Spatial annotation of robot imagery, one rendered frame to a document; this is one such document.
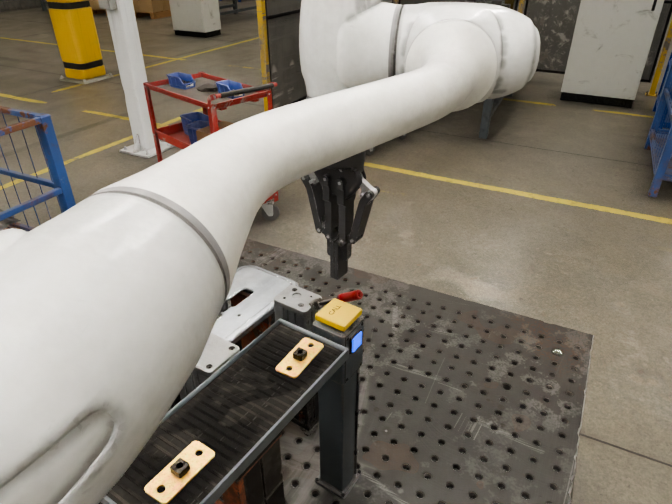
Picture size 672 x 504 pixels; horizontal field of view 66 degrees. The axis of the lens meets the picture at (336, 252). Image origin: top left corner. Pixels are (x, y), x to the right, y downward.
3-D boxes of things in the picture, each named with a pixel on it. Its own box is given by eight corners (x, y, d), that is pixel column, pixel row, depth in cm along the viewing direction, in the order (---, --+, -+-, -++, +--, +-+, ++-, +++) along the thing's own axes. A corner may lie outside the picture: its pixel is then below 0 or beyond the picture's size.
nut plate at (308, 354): (304, 338, 84) (304, 332, 83) (324, 346, 82) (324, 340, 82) (274, 370, 78) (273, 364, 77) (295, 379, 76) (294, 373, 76)
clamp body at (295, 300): (297, 393, 135) (291, 278, 116) (333, 411, 130) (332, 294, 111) (273, 417, 128) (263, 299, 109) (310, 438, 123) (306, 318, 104)
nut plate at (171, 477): (195, 440, 67) (194, 434, 66) (217, 454, 65) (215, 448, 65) (142, 490, 61) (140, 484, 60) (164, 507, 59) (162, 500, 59)
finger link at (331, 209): (329, 177, 75) (321, 174, 76) (328, 243, 81) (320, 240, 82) (344, 168, 78) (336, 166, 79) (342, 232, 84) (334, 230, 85)
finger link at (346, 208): (349, 169, 78) (357, 171, 77) (349, 235, 83) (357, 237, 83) (334, 178, 75) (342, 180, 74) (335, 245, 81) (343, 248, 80)
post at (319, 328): (333, 457, 118) (333, 302, 95) (362, 473, 115) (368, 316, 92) (314, 482, 113) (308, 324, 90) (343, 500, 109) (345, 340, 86)
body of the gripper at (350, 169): (378, 132, 74) (376, 192, 79) (329, 122, 78) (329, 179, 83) (350, 148, 69) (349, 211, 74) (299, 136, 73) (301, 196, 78)
